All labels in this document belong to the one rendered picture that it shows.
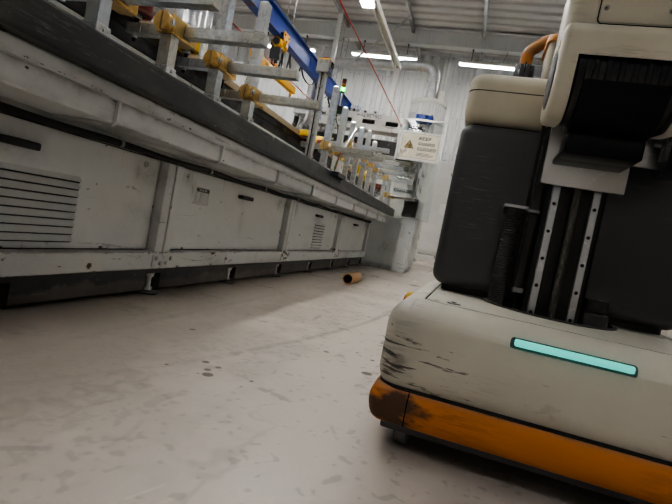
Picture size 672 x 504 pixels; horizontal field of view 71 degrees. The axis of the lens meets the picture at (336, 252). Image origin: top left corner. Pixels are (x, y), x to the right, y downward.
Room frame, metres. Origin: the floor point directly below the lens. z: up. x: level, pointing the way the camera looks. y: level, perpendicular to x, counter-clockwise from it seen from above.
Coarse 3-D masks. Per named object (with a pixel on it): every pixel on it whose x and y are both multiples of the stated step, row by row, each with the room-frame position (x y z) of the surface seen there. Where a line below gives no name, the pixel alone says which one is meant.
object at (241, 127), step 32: (0, 0) 0.83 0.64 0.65; (32, 0) 0.88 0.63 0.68; (32, 32) 0.89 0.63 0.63; (64, 32) 0.95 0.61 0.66; (96, 32) 1.03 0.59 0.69; (96, 64) 1.04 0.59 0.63; (128, 64) 1.13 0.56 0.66; (160, 64) 1.29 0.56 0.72; (160, 96) 1.26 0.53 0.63; (192, 96) 1.39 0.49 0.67; (224, 128) 1.59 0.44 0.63; (256, 128) 1.81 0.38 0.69; (288, 160) 2.16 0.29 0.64; (352, 192) 3.39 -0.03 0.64
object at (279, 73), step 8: (176, 64) 1.62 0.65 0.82; (184, 64) 1.61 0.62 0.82; (192, 64) 1.61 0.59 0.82; (200, 64) 1.60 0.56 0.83; (232, 64) 1.57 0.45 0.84; (240, 64) 1.56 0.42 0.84; (248, 64) 1.56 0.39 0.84; (232, 72) 1.58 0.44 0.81; (240, 72) 1.56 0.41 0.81; (248, 72) 1.55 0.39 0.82; (256, 72) 1.55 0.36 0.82; (264, 72) 1.54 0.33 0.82; (272, 72) 1.53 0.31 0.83; (280, 72) 1.53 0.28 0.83; (288, 72) 1.52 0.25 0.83; (296, 72) 1.51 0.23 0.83; (288, 80) 1.55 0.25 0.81; (296, 80) 1.53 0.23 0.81
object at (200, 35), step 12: (132, 24) 1.37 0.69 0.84; (144, 24) 1.37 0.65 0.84; (132, 36) 1.39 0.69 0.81; (144, 36) 1.39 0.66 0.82; (156, 36) 1.37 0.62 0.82; (192, 36) 1.33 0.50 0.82; (204, 36) 1.32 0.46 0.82; (216, 36) 1.31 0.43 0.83; (228, 36) 1.30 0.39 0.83; (240, 36) 1.29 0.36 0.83; (252, 36) 1.28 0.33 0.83; (264, 36) 1.27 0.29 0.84; (264, 48) 1.30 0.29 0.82
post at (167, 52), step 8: (168, 8) 1.30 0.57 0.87; (176, 8) 1.30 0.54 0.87; (160, 40) 1.30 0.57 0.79; (168, 40) 1.29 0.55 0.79; (176, 40) 1.32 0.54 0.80; (160, 48) 1.30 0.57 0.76; (168, 48) 1.29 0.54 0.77; (176, 48) 1.32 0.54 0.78; (160, 56) 1.30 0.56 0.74; (168, 56) 1.30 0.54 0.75; (168, 64) 1.30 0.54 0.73
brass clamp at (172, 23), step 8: (160, 16) 1.27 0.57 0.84; (168, 16) 1.27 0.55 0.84; (176, 16) 1.29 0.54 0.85; (160, 24) 1.27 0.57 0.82; (168, 24) 1.27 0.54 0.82; (176, 24) 1.29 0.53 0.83; (184, 24) 1.33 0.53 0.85; (160, 32) 1.30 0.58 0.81; (168, 32) 1.29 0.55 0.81; (176, 32) 1.30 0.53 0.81; (184, 32) 1.33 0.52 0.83; (184, 40) 1.34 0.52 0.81; (184, 48) 1.40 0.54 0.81; (192, 48) 1.38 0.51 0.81
